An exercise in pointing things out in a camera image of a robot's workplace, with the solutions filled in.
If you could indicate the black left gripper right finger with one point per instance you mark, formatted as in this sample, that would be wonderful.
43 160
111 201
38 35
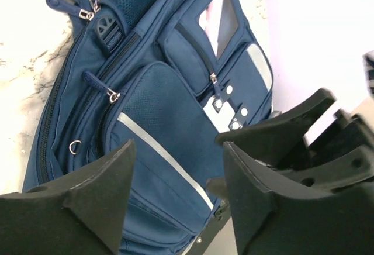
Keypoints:
275 215

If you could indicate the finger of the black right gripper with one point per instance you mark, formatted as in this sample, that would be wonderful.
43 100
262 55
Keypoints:
351 174
272 139

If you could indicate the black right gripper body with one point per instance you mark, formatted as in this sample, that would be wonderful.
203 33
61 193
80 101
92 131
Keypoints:
344 135

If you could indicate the navy blue student backpack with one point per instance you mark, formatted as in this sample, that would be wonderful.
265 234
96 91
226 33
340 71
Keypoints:
145 70

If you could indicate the pink ruler in pocket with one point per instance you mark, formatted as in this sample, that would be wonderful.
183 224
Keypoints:
209 21

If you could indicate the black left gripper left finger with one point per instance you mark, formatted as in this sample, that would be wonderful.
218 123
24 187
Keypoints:
79 213

